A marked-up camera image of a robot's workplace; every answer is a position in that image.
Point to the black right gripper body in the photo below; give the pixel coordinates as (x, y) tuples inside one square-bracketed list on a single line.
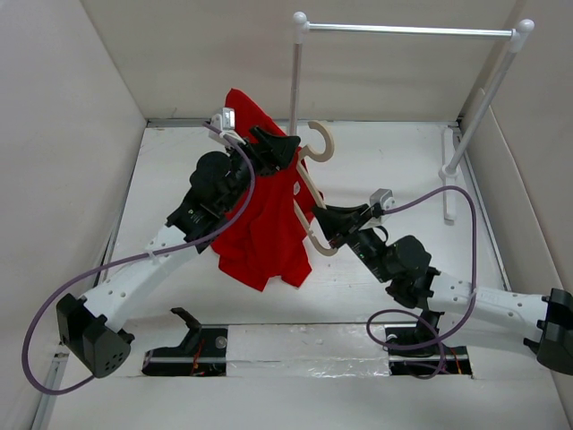
[(369, 247)]

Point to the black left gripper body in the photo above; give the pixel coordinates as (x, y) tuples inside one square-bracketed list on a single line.
[(243, 174)]

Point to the red t shirt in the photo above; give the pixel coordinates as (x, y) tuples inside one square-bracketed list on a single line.
[(268, 239)]

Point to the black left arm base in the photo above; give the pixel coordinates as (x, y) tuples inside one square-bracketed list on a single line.
[(201, 353)]

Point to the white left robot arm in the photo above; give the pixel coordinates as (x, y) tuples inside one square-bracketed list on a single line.
[(92, 326)]

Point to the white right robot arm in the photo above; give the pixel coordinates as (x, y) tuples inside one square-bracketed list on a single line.
[(441, 304)]

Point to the white clothes rack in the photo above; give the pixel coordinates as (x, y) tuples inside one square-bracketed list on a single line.
[(515, 39)]

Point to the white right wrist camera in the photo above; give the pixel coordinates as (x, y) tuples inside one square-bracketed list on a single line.
[(380, 201)]

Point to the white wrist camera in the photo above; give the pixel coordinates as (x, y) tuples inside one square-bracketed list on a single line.
[(380, 201), (224, 123)]

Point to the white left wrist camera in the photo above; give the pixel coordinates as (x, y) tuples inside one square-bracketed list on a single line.
[(224, 123)]

